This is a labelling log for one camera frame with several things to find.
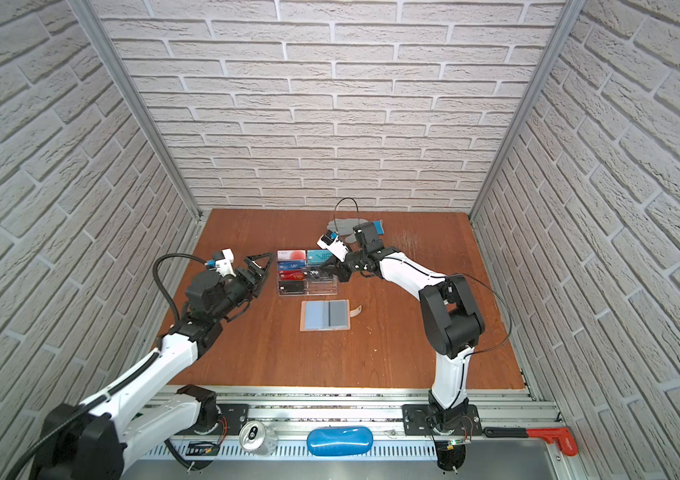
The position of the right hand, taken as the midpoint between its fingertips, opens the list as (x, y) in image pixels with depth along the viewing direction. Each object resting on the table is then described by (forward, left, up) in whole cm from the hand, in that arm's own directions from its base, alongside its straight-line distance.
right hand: (324, 263), depth 89 cm
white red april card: (+7, +11, -3) cm, 13 cm away
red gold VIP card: (+2, +11, -8) cm, 14 cm away
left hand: (-5, +13, +11) cm, 18 cm away
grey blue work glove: (+1, -7, +14) cm, 16 cm away
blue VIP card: (+4, +11, -5) cm, 13 cm away
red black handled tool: (-48, -54, -13) cm, 73 cm away
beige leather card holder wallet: (-11, 0, -13) cm, 17 cm away
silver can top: (-43, +15, 0) cm, 46 cm away
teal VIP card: (+6, +2, -4) cm, 8 cm away
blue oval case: (-44, -1, -11) cm, 46 cm away
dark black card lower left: (-1, +12, -10) cm, 15 cm away
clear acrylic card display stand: (0, +4, -12) cm, 12 cm away
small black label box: (-42, +33, -16) cm, 56 cm away
